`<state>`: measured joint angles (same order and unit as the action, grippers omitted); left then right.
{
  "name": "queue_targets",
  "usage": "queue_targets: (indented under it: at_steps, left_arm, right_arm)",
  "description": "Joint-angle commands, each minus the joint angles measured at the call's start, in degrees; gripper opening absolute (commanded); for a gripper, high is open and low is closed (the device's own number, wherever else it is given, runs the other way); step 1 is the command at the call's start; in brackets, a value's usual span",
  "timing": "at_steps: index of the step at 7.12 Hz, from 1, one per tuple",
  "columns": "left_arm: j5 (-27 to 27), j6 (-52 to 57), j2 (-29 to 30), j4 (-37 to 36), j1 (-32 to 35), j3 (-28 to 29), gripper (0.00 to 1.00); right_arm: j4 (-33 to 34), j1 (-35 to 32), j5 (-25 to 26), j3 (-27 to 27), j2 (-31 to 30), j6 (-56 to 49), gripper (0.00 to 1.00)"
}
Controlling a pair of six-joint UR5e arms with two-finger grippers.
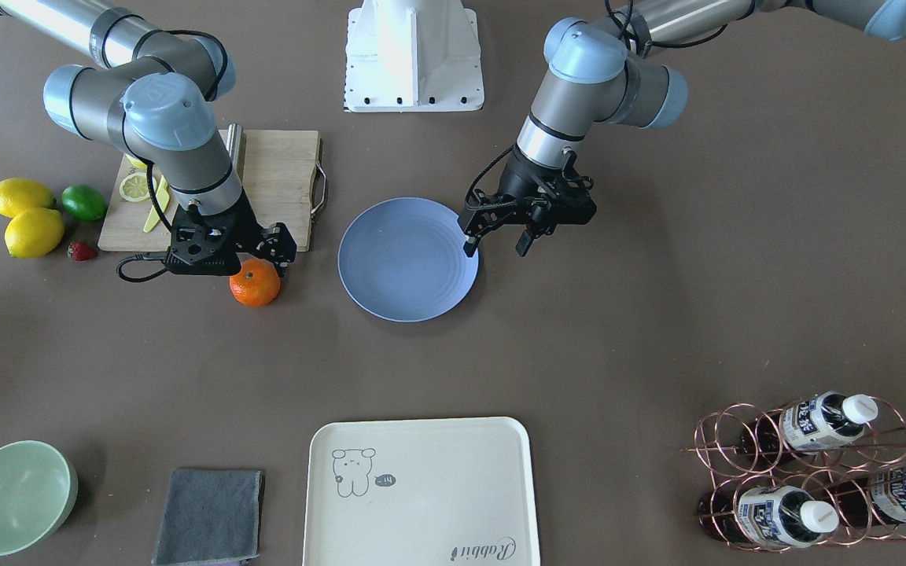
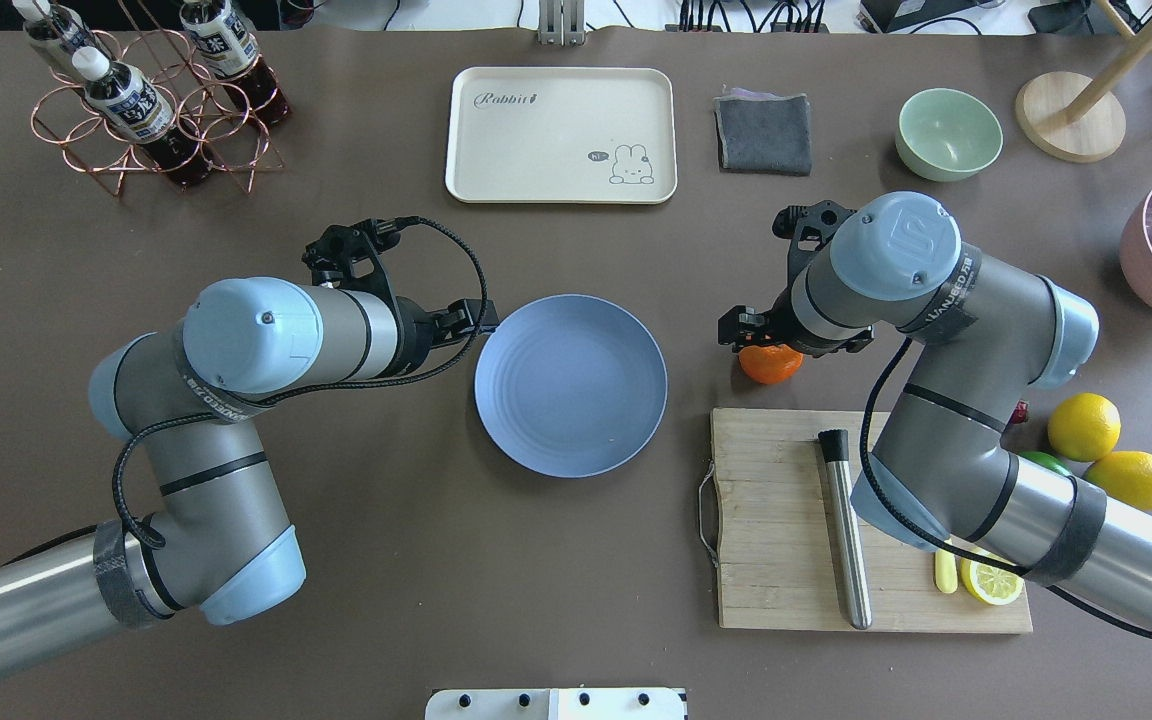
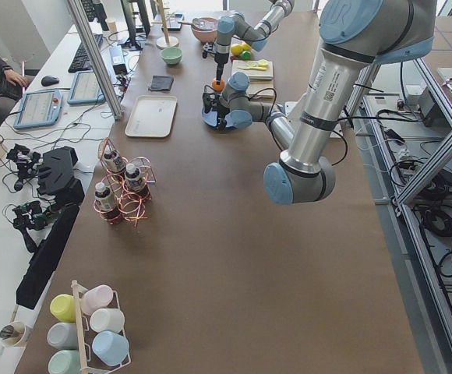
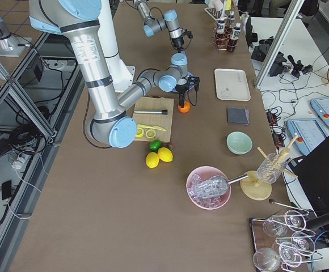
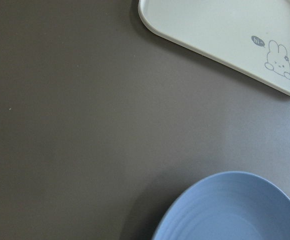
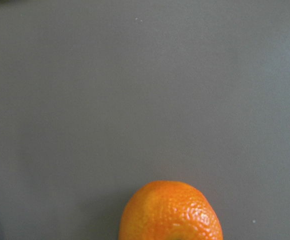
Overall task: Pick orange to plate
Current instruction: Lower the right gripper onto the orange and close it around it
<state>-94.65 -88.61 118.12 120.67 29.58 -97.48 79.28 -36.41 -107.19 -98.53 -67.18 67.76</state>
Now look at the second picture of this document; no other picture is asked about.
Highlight grey folded cloth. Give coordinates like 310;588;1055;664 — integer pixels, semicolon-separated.
713;88;813;177

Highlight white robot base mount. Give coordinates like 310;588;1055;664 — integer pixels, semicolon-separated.
424;685;689;719

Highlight copper wire bottle rack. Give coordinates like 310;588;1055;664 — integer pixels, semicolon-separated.
29;1;285;197

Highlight wooden cutting board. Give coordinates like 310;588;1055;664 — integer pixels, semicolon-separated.
710;407;1033;635

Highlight yellow lemon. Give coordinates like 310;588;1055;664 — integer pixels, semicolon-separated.
1084;450;1152;511
1046;393;1123;462

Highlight yellow plastic knife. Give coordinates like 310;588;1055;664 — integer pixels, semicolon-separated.
933;548;958;594

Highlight cream rabbit tray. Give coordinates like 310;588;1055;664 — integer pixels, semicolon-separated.
444;67;679;205

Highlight wooden glass stand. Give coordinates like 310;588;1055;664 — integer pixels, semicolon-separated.
1014;17;1152;162

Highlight green lime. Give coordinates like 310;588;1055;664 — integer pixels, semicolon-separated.
1018;450;1073;477

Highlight blue plate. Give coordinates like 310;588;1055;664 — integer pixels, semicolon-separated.
473;293;668;479

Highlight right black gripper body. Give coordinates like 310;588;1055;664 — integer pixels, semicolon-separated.
717;290;876;357

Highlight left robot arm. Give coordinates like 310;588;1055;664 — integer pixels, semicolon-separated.
0;276;497;679

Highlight mint green bowl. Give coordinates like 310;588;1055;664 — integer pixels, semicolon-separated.
895;88;1005;182

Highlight orange fruit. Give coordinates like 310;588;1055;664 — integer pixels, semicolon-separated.
737;344;805;386

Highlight tea bottle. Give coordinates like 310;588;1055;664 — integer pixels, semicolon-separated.
179;1;291;127
12;0;111;78
70;46;212;187

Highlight steel muddler black tip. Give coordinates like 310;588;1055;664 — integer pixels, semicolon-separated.
817;429;874;630

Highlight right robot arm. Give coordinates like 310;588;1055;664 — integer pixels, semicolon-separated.
718;191;1152;639

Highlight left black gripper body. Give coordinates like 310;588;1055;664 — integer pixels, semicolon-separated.
396;300;486;376

